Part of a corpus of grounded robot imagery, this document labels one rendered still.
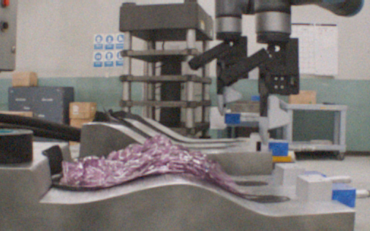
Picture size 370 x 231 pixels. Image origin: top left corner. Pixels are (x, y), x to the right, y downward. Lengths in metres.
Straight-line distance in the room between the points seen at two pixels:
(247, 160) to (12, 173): 0.46
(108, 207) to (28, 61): 8.32
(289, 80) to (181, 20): 4.11
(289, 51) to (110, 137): 0.38
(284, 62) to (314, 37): 6.61
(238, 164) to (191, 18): 4.14
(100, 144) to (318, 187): 0.46
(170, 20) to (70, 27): 3.73
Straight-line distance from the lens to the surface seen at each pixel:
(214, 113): 1.16
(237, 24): 1.16
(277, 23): 0.85
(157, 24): 4.98
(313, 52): 7.44
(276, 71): 0.84
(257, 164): 0.82
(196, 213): 0.49
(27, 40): 8.84
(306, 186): 0.59
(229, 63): 1.14
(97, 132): 0.88
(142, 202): 0.49
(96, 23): 8.17
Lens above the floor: 0.99
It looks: 3 degrees down
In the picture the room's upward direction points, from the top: 1 degrees clockwise
